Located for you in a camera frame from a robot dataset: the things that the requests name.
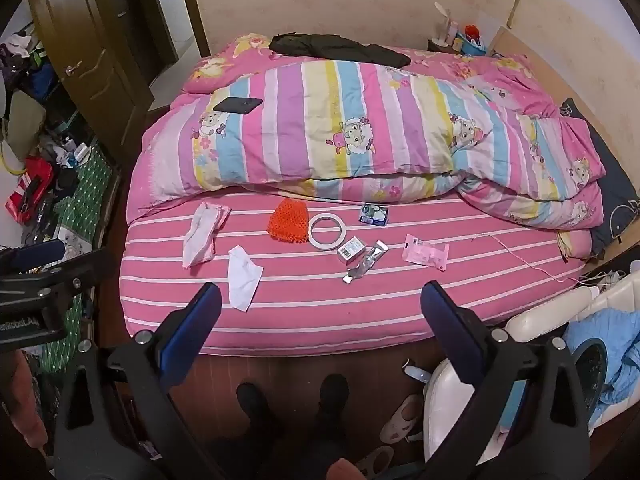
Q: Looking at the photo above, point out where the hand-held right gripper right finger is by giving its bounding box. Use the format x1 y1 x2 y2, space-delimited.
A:
390 281 593 480

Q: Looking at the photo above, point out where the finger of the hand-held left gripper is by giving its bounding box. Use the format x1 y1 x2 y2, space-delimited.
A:
0 239 68 273
0 248 117 311

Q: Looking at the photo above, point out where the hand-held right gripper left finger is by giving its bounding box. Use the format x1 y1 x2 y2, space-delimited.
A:
52 282 226 480

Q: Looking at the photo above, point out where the silver foil packet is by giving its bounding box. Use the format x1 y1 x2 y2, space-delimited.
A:
342 240 388 283

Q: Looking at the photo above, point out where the small white medicine box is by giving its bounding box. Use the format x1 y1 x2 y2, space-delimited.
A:
336 236 368 264

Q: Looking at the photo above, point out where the person's left forearm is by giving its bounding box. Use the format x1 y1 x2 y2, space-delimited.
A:
0 350 48 448

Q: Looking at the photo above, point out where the white tissue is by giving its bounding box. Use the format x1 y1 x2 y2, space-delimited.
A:
227 245 264 311

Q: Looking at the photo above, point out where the red bag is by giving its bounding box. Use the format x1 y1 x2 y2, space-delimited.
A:
5 157 53 223

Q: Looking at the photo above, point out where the green patterned cloth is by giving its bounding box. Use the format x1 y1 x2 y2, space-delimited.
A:
37 145 116 371

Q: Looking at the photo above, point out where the pink plastic packet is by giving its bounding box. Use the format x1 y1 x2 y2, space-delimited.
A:
402 234 449 271

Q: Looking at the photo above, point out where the pink and white cloth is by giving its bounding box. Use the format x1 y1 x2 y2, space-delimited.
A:
181 201 232 268

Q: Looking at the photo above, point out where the white chair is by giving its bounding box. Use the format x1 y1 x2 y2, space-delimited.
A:
422 277 640 461

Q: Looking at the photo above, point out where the pink striped mattress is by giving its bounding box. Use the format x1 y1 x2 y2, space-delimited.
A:
120 192 593 358

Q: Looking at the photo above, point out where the white and pink slipper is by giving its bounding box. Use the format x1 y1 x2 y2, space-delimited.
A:
380 394 423 443
357 445 396 476

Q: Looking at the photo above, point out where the person's left leg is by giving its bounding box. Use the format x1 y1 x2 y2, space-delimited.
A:
210 382 301 480

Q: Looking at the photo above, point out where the person's leg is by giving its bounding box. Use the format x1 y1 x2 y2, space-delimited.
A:
300 374 361 480
210 382 301 480

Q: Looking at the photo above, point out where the blue and white packet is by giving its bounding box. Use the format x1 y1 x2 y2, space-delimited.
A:
359 203 390 225

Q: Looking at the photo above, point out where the orange mesh net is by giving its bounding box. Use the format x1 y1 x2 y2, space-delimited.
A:
267 197 311 245

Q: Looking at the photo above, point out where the person's right leg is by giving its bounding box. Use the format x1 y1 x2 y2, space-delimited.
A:
300 374 361 480

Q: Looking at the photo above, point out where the white tape roll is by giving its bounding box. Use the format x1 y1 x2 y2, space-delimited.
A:
307 213 347 251

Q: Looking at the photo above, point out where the light blue cloth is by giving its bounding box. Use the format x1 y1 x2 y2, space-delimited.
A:
565 307 640 406

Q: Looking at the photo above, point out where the pile of clothes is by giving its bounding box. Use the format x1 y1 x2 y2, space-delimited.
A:
0 25 56 91

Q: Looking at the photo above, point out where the dark whale print pillow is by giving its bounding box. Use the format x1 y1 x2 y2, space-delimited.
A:
557 97 640 261

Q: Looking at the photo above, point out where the black phone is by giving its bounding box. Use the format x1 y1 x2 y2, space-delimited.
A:
212 96 263 113

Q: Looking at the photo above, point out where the brown wooden door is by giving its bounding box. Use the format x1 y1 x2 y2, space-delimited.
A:
27 0 156 171

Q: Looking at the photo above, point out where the striped cartoon sheep quilt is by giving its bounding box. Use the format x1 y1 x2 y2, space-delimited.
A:
126 35 608 231

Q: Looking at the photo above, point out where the blue box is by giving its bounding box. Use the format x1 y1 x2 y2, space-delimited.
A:
460 30 488 56

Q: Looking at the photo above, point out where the dark green garment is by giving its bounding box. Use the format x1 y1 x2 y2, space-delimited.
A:
268 33 412 68

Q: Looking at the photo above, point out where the small white fan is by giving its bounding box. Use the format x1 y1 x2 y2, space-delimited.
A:
434 2 453 48

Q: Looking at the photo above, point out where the white cable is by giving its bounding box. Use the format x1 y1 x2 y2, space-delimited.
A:
470 233 631 286

